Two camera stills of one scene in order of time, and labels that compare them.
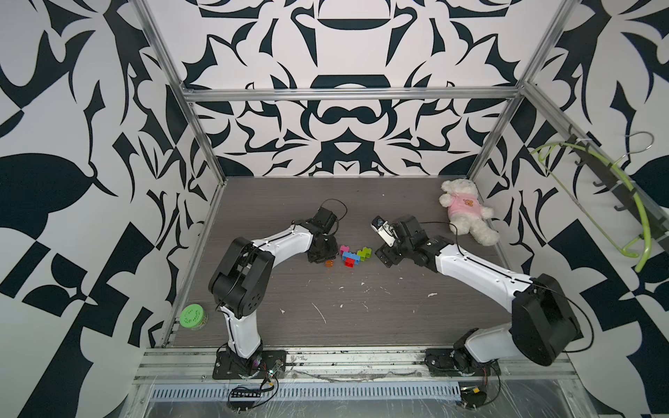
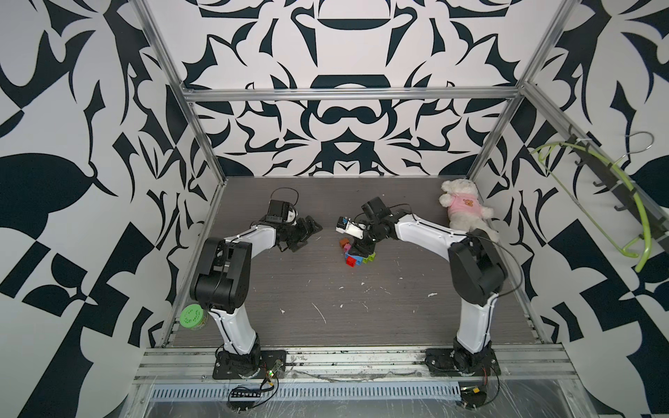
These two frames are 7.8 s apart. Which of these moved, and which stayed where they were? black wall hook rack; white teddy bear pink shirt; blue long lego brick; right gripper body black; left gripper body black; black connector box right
Moved: left gripper body black; right gripper body black
Stayed: black wall hook rack; blue long lego brick; white teddy bear pink shirt; black connector box right
